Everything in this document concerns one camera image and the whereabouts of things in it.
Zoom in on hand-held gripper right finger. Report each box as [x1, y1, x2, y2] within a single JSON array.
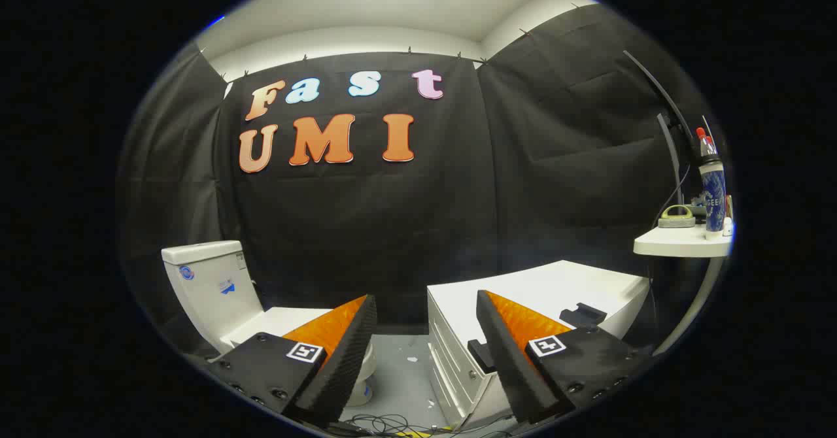
[[475, 289, 655, 426]]

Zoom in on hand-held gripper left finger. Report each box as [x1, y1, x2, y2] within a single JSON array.
[[185, 294, 379, 429]]

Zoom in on white toilet lid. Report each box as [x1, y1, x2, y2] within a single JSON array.
[[220, 307, 334, 354]]

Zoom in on white toilet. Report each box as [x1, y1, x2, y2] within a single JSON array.
[[162, 241, 377, 407]]

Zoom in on white drawer cabinet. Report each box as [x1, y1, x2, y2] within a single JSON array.
[[427, 260, 651, 426]]

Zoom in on black backdrop cloth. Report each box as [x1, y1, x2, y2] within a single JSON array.
[[118, 3, 704, 360]]

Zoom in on blue patterned bottle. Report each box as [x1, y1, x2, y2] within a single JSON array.
[[698, 157, 726, 239]]

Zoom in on black bracket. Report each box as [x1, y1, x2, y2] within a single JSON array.
[[467, 339, 499, 373], [559, 302, 607, 329]]

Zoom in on black floor cables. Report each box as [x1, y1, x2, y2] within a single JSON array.
[[340, 414, 511, 437]]

